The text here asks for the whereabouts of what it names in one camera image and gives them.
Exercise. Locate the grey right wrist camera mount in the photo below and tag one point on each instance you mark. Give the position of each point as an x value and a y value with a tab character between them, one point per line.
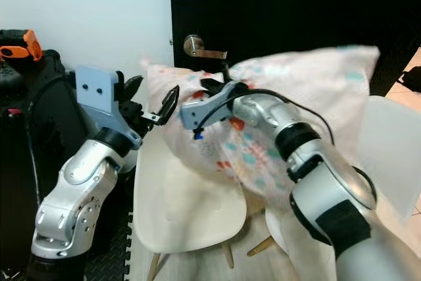
204	110

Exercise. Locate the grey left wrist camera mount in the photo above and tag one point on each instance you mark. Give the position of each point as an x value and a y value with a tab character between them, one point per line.
99	97

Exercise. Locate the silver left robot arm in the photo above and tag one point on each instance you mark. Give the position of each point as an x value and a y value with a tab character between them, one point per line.
79	189

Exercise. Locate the orange and black tool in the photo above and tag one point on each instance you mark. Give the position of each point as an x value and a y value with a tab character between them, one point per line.
26	45

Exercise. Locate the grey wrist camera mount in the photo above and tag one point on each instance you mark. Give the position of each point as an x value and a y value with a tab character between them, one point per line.
99	97
204	110

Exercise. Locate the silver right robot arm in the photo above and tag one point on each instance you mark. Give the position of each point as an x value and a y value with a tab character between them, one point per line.
335	176

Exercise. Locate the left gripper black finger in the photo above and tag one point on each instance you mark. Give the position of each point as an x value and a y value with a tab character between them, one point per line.
171	102
133	89

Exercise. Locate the large soft fabric pillow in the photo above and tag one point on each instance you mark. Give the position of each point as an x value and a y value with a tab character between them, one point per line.
302	77

